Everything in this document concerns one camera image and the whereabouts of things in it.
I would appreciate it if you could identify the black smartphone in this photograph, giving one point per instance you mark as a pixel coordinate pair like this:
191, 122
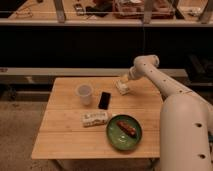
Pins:
104, 101

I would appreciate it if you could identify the dark device on shelf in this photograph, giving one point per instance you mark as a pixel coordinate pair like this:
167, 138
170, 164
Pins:
79, 9

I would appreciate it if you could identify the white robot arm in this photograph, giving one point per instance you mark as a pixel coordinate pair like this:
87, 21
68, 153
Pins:
186, 119

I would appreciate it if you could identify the red tray on shelf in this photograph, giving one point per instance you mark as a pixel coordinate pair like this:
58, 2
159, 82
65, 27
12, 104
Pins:
136, 9

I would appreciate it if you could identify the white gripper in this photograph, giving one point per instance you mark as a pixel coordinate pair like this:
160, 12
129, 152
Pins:
131, 75

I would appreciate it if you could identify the clear plastic cup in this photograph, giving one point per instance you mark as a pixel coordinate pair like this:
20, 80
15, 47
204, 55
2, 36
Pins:
85, 92

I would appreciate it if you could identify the brown sausage in bowl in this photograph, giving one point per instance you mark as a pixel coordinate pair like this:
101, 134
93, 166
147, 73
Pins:
129, 130

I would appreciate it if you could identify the green ceramic bowl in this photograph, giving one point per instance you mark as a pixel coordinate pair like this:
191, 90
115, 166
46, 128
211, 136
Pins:
118, 139

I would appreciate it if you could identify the white snack packet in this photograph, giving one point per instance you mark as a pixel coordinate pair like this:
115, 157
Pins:
94, 119

